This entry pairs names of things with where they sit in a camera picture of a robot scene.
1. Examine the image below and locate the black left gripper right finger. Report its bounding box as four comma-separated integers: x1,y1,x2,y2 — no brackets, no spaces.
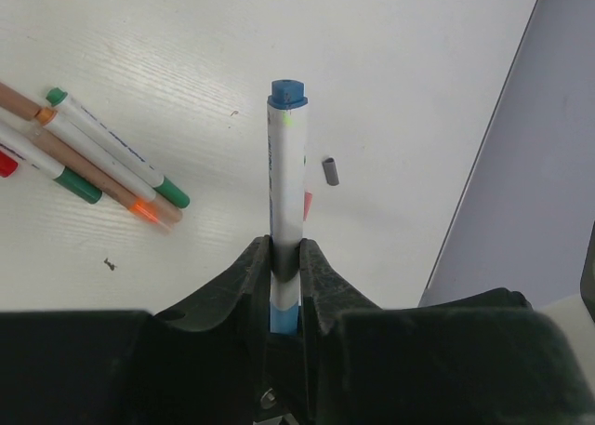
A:
299,239,594,424

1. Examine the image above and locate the grey pen cap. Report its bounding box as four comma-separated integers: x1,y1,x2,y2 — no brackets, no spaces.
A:
322,157,339,186

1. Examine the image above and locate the blue capped marker pen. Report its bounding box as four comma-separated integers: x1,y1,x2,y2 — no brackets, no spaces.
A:
267,79,308,335

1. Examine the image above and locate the green capped marker pen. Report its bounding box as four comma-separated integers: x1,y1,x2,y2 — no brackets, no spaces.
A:
46,87,190,208

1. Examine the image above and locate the orange marker clear cap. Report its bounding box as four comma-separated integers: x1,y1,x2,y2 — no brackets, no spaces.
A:
35,107,182,224

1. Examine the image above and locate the red capped marker pen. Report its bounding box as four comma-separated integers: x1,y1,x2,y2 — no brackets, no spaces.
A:
0,152,19,179

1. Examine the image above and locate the small dark debris speck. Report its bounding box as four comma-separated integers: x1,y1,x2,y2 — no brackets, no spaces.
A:
103,258,116,272

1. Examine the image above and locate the brown capped marker pen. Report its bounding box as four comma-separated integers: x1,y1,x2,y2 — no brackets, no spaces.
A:
1,84,173,226

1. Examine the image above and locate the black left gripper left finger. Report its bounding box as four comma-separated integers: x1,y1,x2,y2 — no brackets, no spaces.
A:
1,236,271,424

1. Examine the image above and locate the dark green capped marker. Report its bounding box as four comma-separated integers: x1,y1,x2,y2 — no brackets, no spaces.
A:
1,121,102,205

